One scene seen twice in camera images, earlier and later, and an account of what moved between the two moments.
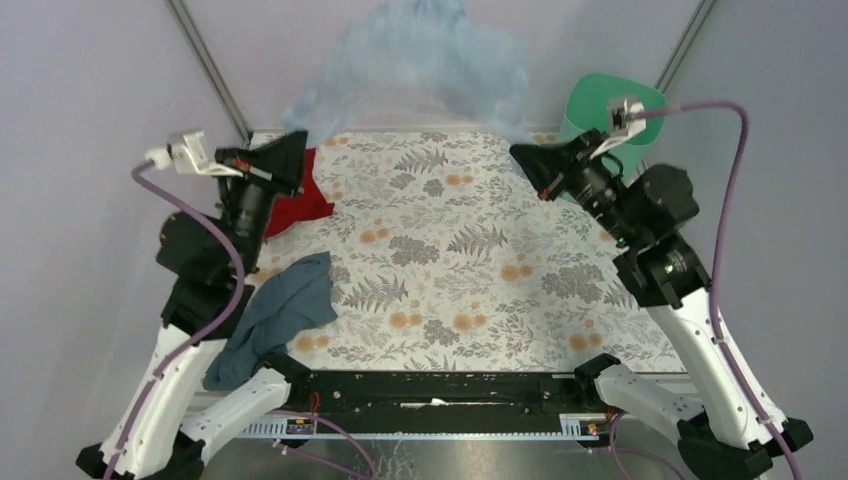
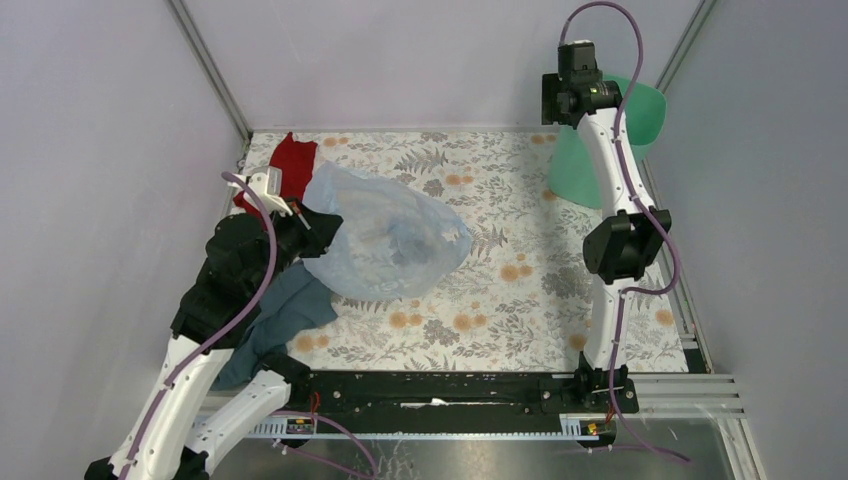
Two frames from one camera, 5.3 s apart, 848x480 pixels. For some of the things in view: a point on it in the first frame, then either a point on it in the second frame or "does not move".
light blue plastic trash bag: x=415 y=61 to x=392 y=243
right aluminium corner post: x=685 y=45 does not move
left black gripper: x=283 y=160 to x=320 y=228
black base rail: x=428 y=405 does not move
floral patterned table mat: x=448 y=255 does not move
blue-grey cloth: x=279 y=309 does not move
